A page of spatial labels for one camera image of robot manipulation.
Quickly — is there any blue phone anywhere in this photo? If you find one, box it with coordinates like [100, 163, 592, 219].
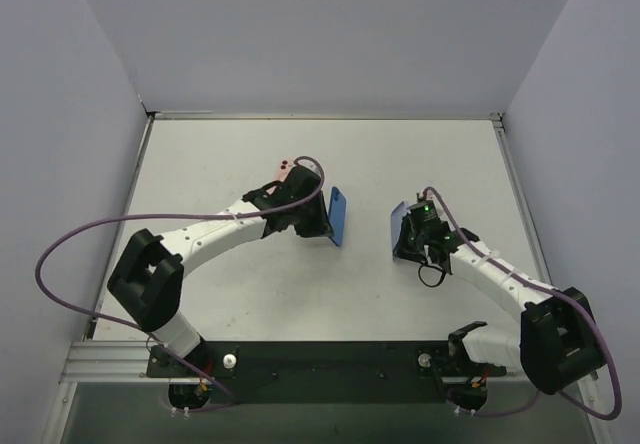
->
[328, 186, 347, 247]

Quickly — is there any lavender phone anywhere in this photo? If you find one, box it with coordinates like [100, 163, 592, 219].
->
[390, 201, 409, 259]

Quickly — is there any pink phone case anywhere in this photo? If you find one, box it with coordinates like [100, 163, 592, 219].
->
[276, 158, 295, 182]

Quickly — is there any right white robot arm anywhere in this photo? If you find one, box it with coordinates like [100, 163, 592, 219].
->
[390, 200, 605, 395]

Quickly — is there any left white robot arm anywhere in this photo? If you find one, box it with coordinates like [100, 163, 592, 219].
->
[107, 157, 333, 376]

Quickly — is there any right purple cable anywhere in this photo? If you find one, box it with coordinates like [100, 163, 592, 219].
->
[422, 186, 624, 421]

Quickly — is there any purple cable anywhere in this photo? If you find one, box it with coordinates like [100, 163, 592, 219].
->
[35, 155, 326, 415]
[422, 186, 624, 421]

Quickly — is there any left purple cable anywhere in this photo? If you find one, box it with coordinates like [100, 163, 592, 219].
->
[35, 155, 326, 415]

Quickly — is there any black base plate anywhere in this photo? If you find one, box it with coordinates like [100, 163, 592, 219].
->
[146, 341, 507, 406]

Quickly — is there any aluminium frame rail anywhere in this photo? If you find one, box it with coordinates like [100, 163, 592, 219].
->
[59, 113, 601, 385]

